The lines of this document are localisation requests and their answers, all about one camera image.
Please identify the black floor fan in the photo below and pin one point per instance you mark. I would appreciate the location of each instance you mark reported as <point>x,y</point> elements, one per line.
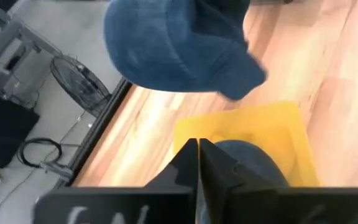
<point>79,82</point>

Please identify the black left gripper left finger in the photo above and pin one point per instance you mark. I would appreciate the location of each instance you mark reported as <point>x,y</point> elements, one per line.
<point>120,207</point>

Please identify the dark blue cap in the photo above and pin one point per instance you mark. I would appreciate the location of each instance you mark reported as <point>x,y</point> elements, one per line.
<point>256,158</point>

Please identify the yellow plastic bin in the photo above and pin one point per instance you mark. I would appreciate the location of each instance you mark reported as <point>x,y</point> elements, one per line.
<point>275,130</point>

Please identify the black box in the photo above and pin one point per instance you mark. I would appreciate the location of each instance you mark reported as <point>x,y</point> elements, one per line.
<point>2,130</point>

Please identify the blue denim cap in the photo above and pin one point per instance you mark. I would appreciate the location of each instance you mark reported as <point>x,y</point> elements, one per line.
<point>166,46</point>

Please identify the black aluminium table frame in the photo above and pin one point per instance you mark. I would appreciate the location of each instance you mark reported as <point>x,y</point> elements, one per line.
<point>101,127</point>

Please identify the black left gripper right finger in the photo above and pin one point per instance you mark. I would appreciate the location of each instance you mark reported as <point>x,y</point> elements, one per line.
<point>291,207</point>

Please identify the grey metal desk frame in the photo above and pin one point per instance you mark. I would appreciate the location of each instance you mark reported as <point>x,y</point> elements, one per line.
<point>8,40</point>

